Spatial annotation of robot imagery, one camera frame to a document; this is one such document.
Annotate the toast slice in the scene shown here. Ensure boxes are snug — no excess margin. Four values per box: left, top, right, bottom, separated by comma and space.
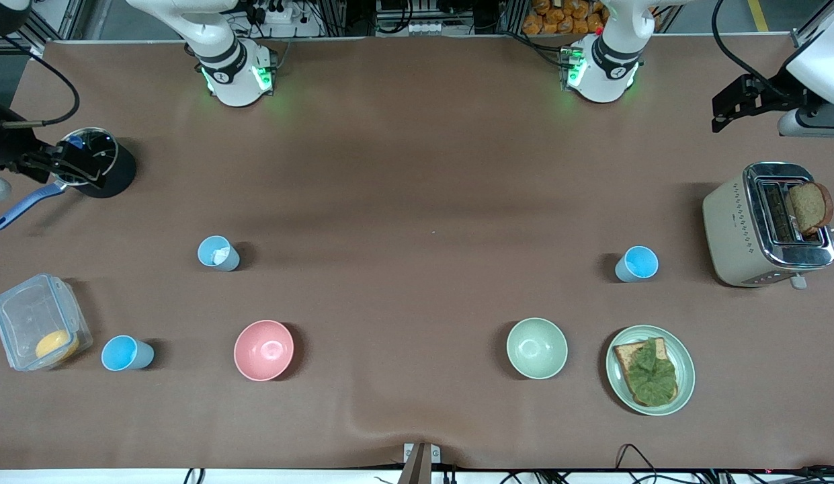
613, 337, 679, 407

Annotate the pale blue plastic cup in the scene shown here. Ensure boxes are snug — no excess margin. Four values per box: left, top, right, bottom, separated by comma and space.
197, 235, 241, 272

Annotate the aluminium frame profile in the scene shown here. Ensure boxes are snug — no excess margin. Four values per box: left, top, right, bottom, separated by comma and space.
790, 0, 834, 48
0, 0, 85, 54

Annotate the bright blue plastic cup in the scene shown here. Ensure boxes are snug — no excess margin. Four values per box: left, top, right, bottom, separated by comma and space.
615, 246, 659, 283
101, 335, 155, 372

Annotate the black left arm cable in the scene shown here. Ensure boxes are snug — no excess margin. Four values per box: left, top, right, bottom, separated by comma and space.
711, 0, 792, 87

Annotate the clear plastic food container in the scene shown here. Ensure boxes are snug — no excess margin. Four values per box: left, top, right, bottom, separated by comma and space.
0, 273, 93, 372

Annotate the black pot with blue handle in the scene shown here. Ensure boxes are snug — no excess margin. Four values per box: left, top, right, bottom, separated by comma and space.
0, 126, 138, 231

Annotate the metal camera bracket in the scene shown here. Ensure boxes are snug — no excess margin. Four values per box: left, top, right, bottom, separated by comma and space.
403, 442, 441, 484

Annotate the orange round food piece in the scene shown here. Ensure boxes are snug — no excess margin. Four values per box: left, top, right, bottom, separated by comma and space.
35, 329, 80, 361

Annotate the green lettuce leaf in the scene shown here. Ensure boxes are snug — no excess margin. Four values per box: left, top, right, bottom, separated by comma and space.
624, 338, 678, 406

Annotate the pale green bowl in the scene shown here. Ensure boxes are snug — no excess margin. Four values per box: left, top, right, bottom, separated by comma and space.
506, 317, 569, 380

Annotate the black looped cable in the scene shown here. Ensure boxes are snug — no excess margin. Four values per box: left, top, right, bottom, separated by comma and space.
615, 444, 659, 471

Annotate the white power strip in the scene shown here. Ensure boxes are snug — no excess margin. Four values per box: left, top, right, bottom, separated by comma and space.
254, 3, 295, 25

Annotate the glass lid with blue knob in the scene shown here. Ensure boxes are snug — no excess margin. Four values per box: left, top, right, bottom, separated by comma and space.
54, 128, 118, 188

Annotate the bag of orange buns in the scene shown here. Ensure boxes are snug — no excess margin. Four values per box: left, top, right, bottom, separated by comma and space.
522, 0, 609, 36

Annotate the brown bread slice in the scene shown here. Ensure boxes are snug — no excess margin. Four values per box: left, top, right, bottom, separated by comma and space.
788, 181, 834, 236

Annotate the pink bowl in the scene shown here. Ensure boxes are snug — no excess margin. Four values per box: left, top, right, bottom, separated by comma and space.
233, 319, 295, 382

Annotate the beige and chrome toaster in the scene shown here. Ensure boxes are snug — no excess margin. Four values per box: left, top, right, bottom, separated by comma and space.
702, 161, 834, 290

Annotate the pale green plate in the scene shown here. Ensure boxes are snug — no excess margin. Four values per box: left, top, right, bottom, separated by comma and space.
606, 325, 696, 416

